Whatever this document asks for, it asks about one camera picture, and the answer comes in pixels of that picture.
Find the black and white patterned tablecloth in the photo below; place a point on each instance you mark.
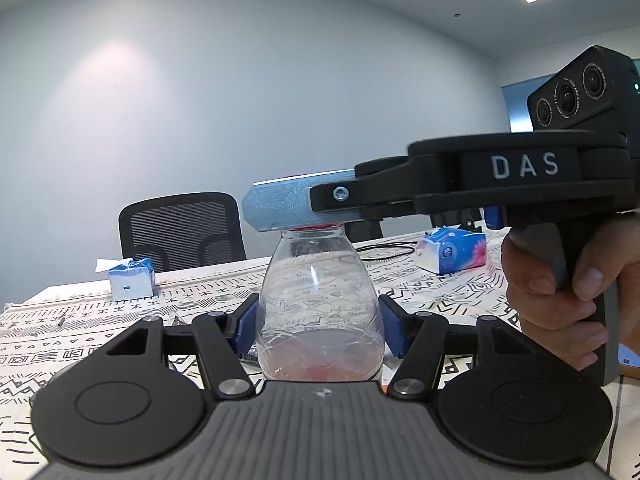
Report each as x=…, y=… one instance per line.
x=75, y=340

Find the clear plastic bottle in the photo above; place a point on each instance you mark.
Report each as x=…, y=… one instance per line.
x=320, y=300

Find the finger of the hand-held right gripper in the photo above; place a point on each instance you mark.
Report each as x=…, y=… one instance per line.
x=285, y=205

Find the blue and pink tissue pack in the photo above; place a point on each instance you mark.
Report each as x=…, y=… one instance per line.
x=450, y=252

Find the black mesh office chair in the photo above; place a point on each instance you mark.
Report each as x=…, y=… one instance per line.
x=175, y=230

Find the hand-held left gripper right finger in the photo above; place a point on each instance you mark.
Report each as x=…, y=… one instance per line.
x=392, y=327

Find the person's right hand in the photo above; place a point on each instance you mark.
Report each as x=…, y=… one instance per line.
x=545, y=320

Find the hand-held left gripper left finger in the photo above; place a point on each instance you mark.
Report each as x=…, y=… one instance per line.
x=247, y=330

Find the blue tissue box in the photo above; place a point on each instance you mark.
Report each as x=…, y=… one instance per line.
x=131, y=282

